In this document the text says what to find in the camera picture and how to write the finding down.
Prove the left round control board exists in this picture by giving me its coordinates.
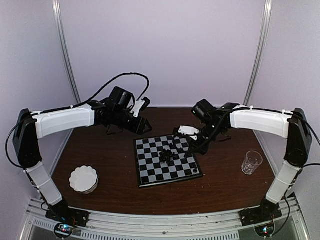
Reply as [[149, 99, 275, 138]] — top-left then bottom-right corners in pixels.
[[53, 222, 75, 239]]

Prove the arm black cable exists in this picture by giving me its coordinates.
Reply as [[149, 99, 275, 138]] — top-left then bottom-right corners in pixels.
[[284, 117, 320, 226], [5, 72, 151, 170]]

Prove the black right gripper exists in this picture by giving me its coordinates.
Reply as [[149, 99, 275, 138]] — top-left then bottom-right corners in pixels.
[[188, 122, 224, 156]]

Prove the aluminium front rail frame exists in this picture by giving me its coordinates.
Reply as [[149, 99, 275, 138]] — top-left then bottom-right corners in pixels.
[[17, 196, 311, 240]]

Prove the pile of black chess pieces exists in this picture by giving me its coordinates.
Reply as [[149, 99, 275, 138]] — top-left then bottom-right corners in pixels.
[[159, 143, 180, 165]]

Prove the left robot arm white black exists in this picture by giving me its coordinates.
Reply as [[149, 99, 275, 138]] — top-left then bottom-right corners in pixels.
[[12, 86, 152, 222]]

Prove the aluminium corner post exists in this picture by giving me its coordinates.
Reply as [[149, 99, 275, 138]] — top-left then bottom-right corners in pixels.
[[243, 0, 273, 105], [52, 0, 81, 104]]

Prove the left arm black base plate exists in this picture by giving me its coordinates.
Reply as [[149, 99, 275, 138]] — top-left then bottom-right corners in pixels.
[[45, 208, 90, 227]]

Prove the clear drinking glass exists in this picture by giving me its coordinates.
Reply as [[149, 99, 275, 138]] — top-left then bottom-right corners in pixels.
[[241, 150, 263, 176]]

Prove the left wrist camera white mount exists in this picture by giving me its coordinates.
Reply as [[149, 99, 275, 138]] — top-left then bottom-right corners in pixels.
[[130, 97, 151, 118]]

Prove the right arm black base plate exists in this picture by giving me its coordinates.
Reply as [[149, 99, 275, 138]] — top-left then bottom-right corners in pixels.
[[239, 206, 283, 227]]

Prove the round control board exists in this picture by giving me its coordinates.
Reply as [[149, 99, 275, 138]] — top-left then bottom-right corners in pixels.
[[53, 222, 75, 239], [254, 222, 275, 238]]

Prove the white scalloped bowl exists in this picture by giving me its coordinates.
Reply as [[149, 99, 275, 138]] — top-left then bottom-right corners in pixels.
[[69, 165, 99, 195]]

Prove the black and grey chessboard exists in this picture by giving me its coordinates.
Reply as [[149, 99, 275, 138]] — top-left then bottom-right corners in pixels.
[[133, 135, 203, 188]]

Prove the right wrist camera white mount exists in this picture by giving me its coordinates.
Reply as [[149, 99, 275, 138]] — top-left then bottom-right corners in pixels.
[[173, 125, 200, 141]]

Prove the right round control board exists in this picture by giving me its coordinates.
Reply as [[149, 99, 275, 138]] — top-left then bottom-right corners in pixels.
[[254, 222, 275, 238]]

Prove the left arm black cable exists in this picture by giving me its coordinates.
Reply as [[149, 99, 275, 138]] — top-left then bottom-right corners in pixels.
[[5, 72, 151, 170]]

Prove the right aluminium corner post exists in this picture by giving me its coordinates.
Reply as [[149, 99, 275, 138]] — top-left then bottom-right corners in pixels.
[[243, 0, 273, 105]]

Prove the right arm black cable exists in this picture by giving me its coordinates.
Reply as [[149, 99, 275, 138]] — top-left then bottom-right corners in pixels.
[[284, 117, 320, 226]]

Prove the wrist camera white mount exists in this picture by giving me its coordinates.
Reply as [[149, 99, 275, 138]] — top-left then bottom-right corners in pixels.
[[173, 125, 200, 141], [130, 97, 151, 118]]

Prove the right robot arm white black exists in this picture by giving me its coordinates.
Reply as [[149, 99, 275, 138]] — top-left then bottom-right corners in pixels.
[[178, 99, 313, 221]]

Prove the left aluminium corner post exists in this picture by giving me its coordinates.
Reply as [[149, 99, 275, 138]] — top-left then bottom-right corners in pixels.
[[52, 0, 81, 104]]

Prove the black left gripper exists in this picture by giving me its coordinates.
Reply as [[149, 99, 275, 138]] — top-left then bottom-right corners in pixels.
[[112, 108, 153, 135]]

